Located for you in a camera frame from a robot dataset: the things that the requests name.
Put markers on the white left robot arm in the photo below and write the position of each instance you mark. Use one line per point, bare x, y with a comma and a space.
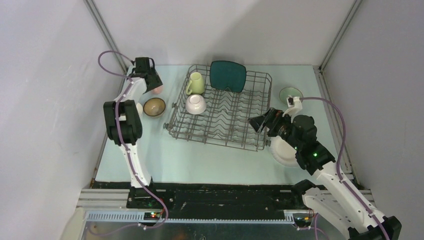
123, 118

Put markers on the brown dotted bowl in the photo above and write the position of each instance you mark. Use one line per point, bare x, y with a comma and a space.
154, 107

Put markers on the pink mug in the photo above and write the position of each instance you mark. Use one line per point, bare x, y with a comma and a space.
158, 90

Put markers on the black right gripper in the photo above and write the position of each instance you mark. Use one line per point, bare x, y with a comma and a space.
269, 120

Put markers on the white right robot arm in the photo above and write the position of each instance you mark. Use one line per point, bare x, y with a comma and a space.
350, 212

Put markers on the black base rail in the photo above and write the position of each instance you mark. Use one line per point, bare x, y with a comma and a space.
192, 203

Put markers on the small white bowl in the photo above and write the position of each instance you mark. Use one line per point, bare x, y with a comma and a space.
195, 104

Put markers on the teal square plate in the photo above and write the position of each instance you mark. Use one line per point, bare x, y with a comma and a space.
227, 76

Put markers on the grey wire dish rack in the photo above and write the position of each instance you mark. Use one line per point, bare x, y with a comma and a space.
225, 120

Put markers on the green ceramic bowl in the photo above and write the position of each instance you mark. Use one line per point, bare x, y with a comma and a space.
289, 92

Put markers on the large white plate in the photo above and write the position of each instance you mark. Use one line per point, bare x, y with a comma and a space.
283, 153

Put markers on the light green mug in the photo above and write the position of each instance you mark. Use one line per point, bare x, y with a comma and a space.
196, 84

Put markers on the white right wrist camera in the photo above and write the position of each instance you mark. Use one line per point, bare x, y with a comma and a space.
294, 104

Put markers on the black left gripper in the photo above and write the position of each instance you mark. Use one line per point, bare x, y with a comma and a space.
156, 82

